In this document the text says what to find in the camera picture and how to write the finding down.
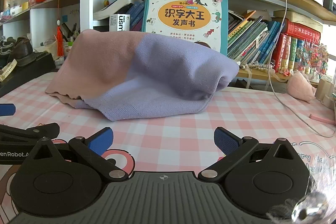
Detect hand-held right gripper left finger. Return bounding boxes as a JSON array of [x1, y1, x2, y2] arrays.
[[20, 127, 130, 183]]

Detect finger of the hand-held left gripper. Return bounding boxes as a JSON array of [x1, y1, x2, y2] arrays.
[[0, 123, 60, 141], [0, 103, 16, 117]]

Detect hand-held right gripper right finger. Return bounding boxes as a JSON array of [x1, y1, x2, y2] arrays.
[[198, 127, 310, 183]]

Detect pink and purple sweater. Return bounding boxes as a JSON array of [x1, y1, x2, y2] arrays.
[[45, 29, 240, 122]]

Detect white woven shoe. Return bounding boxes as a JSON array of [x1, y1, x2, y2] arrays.
[[0, 59, 18, 82]]

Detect black box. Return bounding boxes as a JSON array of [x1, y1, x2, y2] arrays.
[[0, 52, 56, 97]]

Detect pink checkered tablecloth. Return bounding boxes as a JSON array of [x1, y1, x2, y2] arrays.
[[0, 72, 336, 214]]

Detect brown leather shoe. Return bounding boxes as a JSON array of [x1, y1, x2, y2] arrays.
[[7, 37, 34, 67]]

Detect pink plush toy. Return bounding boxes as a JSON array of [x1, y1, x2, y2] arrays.
[[286, 72, 317, 103]]

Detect pink pen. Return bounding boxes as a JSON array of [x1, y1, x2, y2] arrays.
[[309, 113, 336, 125]]

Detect bunch of pens and pencils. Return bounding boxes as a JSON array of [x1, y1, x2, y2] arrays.
[[61, 22, 80, 43]]

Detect crinkled clear plastic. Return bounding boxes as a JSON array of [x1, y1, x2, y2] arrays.
[[265, 174, 336, 224]]

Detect row of leaning picture books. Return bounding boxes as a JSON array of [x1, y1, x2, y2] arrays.
[[227, 11, 285, 65]]

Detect white and orange carton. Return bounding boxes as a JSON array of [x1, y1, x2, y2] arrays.
[[109, 13, 131, 33]]

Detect colourful bead trinkets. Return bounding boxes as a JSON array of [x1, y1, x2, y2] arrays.
[[295, 39, 329, 75]]

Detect teal-bordered children's book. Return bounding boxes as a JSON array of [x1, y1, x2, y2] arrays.
[[142, 0, 228, 58]]

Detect thick white-paged book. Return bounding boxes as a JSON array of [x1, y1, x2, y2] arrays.
[[93, 0, 145, 21]]

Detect red thick book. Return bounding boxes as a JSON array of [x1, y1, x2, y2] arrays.
[[272, 20, 321, 73]]

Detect pearl bead string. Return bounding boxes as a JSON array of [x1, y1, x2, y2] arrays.
[[237, 62, 275, 72]]

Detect white charging cable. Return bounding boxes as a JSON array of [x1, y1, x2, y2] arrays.
[[261, 0, 336, 138]]

